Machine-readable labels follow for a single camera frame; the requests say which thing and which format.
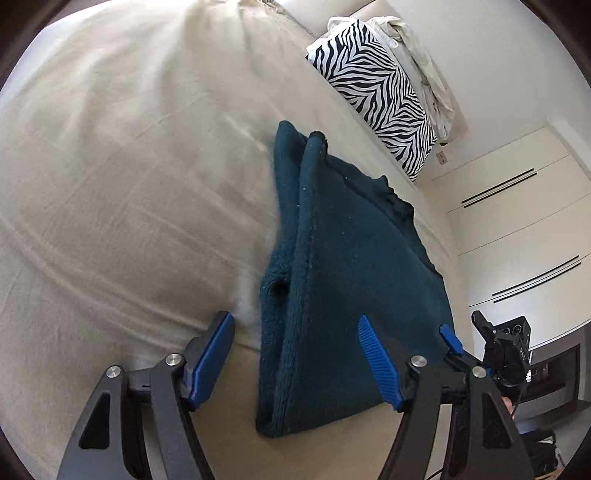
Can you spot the zebra print pillow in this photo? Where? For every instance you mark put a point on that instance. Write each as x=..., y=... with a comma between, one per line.
x=374, y=87

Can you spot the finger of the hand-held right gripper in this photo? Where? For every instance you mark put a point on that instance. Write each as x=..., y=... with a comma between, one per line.
x=452, y=339
x=484, y=328

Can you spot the white wall socket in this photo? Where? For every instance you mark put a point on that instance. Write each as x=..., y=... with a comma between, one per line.
x=442, y=157

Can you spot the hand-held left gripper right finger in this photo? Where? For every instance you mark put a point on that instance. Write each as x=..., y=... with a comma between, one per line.
x=378, y=360

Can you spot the crumpled white duvet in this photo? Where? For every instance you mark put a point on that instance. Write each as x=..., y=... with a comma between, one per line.
x=429, y=69

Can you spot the dark teal towel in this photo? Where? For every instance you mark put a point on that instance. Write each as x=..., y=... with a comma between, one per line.
x=360, y=258

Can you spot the dark low shelf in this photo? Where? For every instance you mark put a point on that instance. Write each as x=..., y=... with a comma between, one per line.
x=558, y=374

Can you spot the beige bed sheet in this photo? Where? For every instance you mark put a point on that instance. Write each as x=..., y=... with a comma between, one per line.
x=115, y=161

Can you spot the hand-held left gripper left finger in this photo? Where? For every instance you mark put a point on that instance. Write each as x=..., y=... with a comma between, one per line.
x=212, y=355

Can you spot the white wardrobe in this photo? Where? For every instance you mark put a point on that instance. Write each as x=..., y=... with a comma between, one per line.
x=508, y=230

